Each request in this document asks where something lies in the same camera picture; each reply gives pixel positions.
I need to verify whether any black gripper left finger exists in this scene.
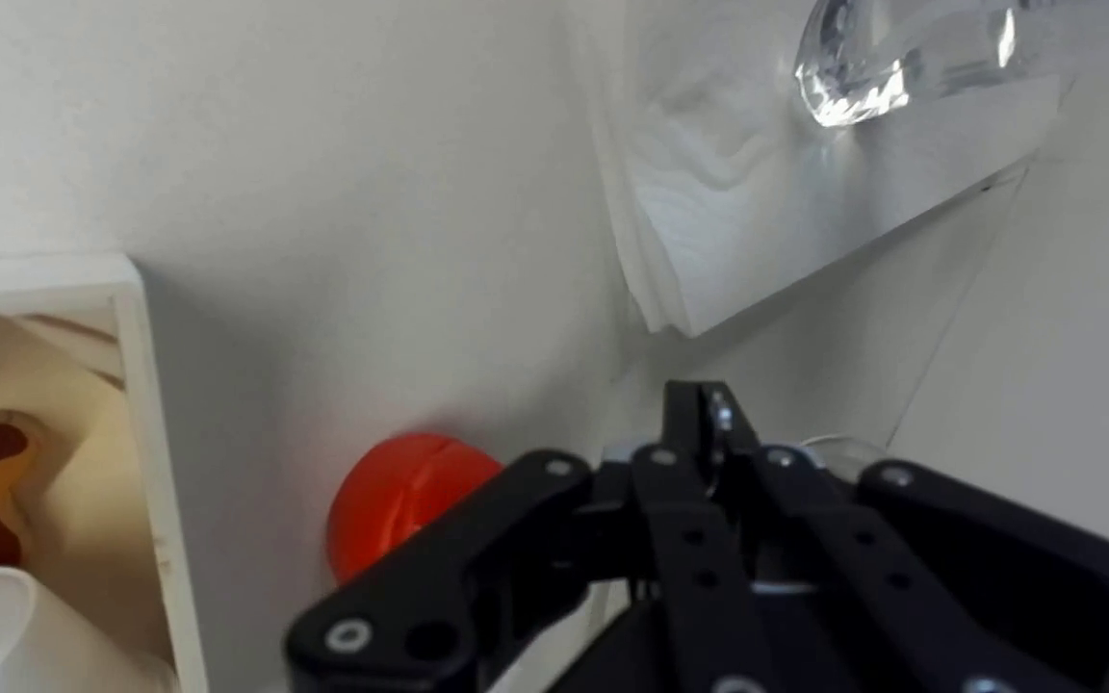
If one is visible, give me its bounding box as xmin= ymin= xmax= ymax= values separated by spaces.
xmin=281 ymin=381 xmax=762 ymax=693

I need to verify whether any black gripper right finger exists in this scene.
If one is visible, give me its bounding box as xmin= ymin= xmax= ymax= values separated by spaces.
xmin=703 ymin=381 xmax=1109 ymax=693

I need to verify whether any red round cap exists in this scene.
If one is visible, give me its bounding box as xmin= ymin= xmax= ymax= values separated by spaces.
xmin=324 ymin=431 xmax=509 ymax=590

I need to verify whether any pale wooden box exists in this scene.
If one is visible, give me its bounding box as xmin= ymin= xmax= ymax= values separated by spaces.
xmin=0 ymin=248 xmax=211 ymax=693

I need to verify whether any clear plastic bag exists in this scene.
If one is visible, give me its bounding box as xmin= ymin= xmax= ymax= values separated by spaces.
xmin=568 ymin=0 xmax=1069 ymax=337

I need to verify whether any small white cup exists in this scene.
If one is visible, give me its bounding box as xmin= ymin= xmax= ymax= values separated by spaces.
xmin=0 ymin=562 xmax=114 ymax=693

